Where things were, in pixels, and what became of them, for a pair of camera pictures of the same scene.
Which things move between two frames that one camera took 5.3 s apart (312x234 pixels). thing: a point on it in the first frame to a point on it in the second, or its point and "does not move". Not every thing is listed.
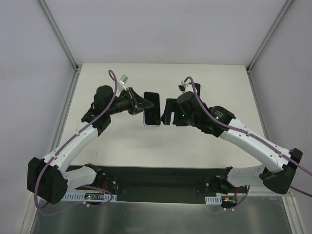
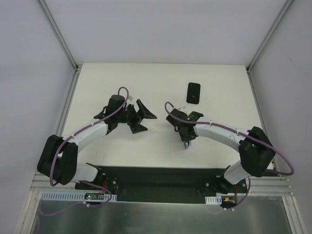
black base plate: [163, 185] does not move
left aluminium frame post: [58, 34] does not move
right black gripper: [174, 112] to [183, 134]
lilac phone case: [151, 125] to [187, 144]
